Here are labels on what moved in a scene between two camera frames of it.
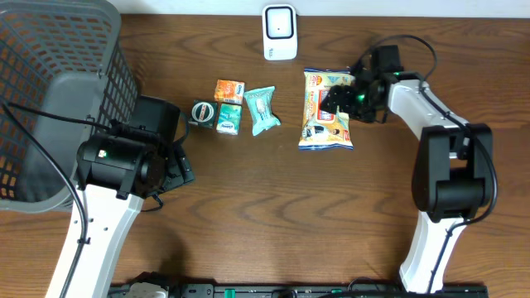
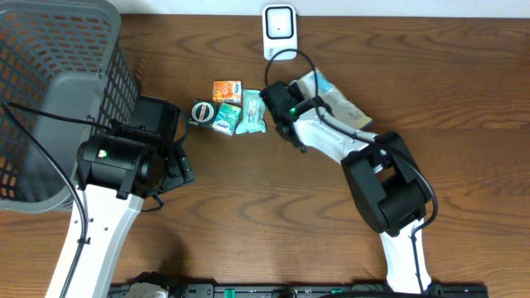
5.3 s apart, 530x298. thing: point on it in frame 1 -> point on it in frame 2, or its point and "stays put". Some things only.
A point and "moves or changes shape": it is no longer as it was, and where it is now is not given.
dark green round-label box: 203,113 stays put
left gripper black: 180,167 stays put
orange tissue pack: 229,91 stays put
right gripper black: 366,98 -> 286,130
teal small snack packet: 261,102 moves or changes shape
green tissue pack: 229,117 stays put
